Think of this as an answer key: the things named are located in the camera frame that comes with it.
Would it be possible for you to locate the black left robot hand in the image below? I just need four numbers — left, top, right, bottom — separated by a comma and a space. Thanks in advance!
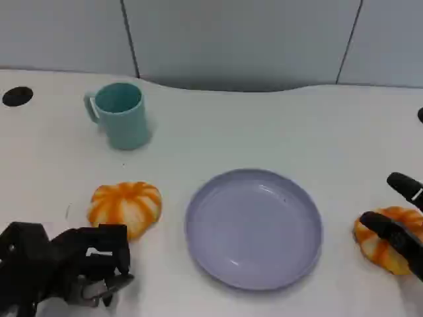
49, 223, 135, 308

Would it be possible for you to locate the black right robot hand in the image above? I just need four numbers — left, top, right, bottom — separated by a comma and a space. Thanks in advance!
359, 172, 423, 283

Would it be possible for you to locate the orange white toy bread roll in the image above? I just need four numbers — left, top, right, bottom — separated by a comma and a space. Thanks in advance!
87, 181, 163, 241
354, 206, 423, 276

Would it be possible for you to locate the pale green mug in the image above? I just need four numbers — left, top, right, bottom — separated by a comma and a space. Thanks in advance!
83, 83, 152, 151

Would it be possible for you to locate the lilac plate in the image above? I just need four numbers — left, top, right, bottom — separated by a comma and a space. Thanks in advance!
184, 168, 323, 291

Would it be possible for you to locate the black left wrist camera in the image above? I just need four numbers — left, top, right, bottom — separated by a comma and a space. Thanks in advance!
0, 221, 52, 267

